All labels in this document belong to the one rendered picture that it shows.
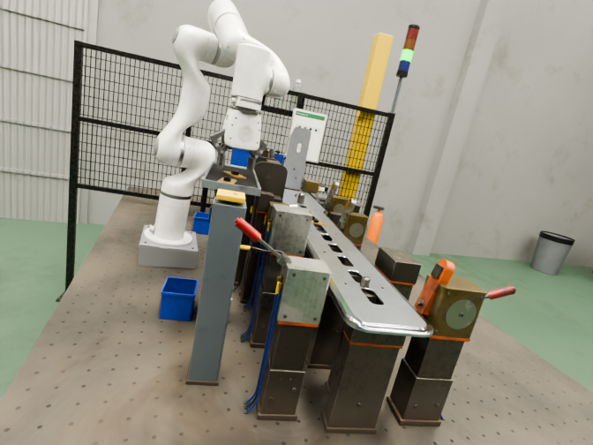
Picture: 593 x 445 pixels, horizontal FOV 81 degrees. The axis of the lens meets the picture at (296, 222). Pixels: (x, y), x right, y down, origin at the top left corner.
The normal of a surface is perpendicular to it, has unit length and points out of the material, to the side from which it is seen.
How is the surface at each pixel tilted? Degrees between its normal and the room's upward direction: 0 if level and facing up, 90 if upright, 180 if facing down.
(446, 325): 90
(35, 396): 0
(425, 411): 90
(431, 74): 90
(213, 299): 90
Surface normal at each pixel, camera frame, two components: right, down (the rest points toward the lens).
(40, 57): 0.31, 0.29
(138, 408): 0.19, -0.95
